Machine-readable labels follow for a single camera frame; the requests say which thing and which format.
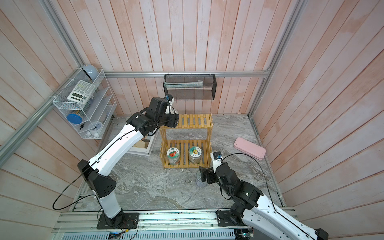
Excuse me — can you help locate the tin can with pull tab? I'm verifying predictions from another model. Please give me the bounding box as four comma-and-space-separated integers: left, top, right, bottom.
196, 171, 208, 188

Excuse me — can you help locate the sunflower seed jar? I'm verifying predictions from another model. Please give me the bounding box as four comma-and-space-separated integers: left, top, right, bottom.
188, 146, 203, 164

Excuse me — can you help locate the tomato seed jar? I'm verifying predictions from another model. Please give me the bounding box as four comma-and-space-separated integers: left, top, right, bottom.
167, 147, 180, 166

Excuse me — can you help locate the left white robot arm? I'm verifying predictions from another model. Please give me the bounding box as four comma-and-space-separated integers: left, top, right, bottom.
78, 95, 179, 220

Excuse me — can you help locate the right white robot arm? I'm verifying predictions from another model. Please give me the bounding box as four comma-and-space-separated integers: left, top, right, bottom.
199, 163, 329, 240

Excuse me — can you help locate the wooden slatted shelf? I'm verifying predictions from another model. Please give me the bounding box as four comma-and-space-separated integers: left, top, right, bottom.
160, 114, 214, 169

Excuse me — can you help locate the LOEWE magazine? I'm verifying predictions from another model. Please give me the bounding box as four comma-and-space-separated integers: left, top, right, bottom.
127, 133, 158, 156

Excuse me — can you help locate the booklet in mesh basket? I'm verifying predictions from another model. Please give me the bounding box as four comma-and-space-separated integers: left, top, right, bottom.
164, 81, 204, 89

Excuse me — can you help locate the pink flat case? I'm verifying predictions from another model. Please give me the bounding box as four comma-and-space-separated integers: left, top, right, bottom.
234, 137, 266, 160

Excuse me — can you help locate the white calculator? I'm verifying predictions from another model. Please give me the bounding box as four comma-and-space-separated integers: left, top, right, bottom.
67, 80, 96, 105

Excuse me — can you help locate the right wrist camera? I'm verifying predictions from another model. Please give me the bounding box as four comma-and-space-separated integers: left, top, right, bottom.
211, 151, 223, 173

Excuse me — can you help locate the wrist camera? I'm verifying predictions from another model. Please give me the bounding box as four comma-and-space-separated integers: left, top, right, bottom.
211, 151, 223, 173
164, 94, 174, 103

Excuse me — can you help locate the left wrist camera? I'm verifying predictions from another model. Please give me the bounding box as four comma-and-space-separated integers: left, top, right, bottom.
164, 94, 174, 103

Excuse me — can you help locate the black mesh wall basket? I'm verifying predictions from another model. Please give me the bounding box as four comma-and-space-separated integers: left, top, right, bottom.
163, 74, 217, 101

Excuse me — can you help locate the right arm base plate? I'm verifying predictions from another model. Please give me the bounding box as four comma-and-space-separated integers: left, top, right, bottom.
216, 210, 245, 227

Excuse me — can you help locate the white wire wall rack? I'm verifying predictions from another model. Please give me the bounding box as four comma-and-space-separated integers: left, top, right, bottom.
53, 69, 117, 140

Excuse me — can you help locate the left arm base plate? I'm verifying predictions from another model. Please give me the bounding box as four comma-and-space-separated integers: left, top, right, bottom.
96, 210, 139, 230

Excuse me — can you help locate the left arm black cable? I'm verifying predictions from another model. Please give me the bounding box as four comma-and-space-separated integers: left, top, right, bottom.
52, 103, 178, 211

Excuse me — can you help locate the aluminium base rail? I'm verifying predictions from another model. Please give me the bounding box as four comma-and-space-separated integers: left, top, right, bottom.
53, 209, 256, 240

